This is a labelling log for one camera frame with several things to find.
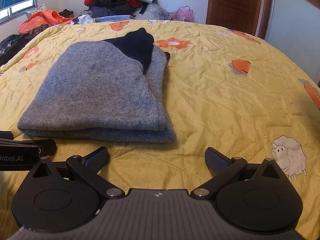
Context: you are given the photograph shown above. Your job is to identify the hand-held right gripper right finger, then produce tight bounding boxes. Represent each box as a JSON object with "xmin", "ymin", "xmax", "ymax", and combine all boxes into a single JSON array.
[{"xmin": 191, "ymin": 147, "xmax": 288, "ymax": 199}]

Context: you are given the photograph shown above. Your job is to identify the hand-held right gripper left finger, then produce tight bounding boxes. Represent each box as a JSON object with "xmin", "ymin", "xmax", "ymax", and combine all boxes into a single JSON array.
[{"xmin": 28, "ymin": 146, "xmax": 126, "ymax": 199}]

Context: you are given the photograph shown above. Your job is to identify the grey knit sweater navy sleeves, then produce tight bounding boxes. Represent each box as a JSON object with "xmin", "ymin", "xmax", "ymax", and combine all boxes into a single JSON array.
[{"xmin": 17, "ymin": 27, "xmax": 177, "ymax": 144}]

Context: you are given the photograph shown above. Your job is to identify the yellow printed bedspread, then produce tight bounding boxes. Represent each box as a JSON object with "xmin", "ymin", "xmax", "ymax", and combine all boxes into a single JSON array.
[{"xmin": 0, "ymin": 19, "xmax": 320, "ymax": 240}]

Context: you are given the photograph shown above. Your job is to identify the dark patterned cloth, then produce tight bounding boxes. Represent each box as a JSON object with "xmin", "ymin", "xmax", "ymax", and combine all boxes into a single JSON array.
[{"xmin": 0, "ymin": 34, "xmax": 30, "ymax": 67}]

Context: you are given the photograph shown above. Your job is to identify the leopard print cloth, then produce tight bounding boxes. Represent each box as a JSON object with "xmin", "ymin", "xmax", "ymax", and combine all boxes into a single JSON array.
[{"xmin": 28, "ymin": 24, "xmax": 51, "ymax": 40}]

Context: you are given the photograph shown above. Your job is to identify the orange plastic bag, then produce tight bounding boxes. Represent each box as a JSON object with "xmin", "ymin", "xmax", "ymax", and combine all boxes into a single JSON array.
[{"xmin": 18, "ymin": 10, "xmax": 73, "ymax": 36}]

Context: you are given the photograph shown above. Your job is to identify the window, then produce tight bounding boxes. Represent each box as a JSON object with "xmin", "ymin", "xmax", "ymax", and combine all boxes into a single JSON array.
[{"xmin": 0, "ymin": 0, "xmax": 36, "ymax": 25}]

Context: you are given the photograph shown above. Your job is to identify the white floral pillow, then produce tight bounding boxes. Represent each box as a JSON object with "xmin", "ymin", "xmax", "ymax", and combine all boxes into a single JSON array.
[{"xmin": 25, "ymin": 4, "xmax": 48, "ymax": 18}]

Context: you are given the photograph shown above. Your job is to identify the white crumpled cloth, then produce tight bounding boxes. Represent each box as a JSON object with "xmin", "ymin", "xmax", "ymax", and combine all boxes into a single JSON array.
[{"xmin": 72, "ymin": 15, "xmax": 96, "ymax": 25}]

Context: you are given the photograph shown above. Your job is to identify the light blue knit garment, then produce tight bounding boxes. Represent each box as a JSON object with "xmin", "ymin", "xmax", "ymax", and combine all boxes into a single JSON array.
[{"xmin": 94, "ymin": 15, "xmax": 131, "ymax": 23}]

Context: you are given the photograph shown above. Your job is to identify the navy garment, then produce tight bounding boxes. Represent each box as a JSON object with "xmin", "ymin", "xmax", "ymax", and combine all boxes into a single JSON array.
[{"xmin": 90, "ymin": 6, "xmax": 133, "ymax": 18}]

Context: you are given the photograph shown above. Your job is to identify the pink plastic bag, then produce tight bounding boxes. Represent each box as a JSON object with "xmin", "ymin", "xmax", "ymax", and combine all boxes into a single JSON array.
[{"xmin": 172, "ymin": 6, "xmax": 195, "ymax": 23}]

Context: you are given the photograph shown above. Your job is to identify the black padded jacket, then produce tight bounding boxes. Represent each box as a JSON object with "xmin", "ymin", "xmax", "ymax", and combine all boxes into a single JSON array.
[{"xmin": 91, "ymin": 0, "xmax": 133, "ymax": 13}]

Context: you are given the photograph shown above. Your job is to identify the clear plastic bag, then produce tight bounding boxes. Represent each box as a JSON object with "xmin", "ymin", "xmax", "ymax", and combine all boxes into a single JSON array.
[{"xmin": 144, "ymin": 4, "xmax": 173, "ymax": 21}]

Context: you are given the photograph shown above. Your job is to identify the brown wooden door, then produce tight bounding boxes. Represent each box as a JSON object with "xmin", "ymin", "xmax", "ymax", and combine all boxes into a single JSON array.
[{"xmin": 206, "ymin": 0, "xmax": 264, "ymax": 34}]

